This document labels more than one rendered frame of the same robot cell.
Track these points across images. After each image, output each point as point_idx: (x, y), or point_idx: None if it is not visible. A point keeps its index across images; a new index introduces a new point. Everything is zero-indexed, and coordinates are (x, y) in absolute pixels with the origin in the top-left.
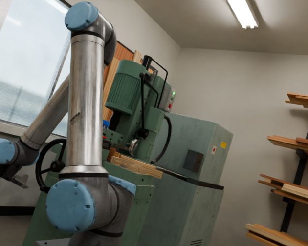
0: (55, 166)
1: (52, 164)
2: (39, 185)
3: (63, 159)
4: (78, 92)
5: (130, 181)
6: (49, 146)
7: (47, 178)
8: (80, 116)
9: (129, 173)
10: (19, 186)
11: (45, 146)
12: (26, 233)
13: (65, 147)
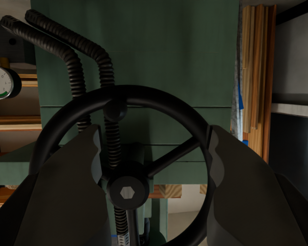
0: (118, 193)
1: (139, 194)
2: (173, 102)
3: (193, 154)
4: None
5: None
6: (190, 236)
7: (227, 97)
8: None
9: (7, 180)
10: (21, 183)
11: (206, 233)
12: None
13: (200, 181)
